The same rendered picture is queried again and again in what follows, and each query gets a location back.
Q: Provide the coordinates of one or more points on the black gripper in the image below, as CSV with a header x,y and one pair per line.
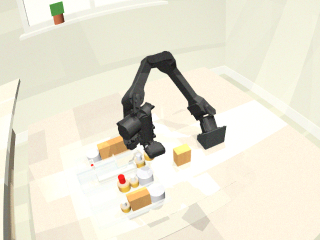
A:
x,y
154,148

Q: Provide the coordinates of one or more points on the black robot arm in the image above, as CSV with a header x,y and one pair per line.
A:
x,y
136,116

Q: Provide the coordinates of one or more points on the tan rectangular block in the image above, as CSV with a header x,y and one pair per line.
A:
x,y
107,149
139,198
120,146

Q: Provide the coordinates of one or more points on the yellow cube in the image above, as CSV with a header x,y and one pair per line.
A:
x,y
182,154

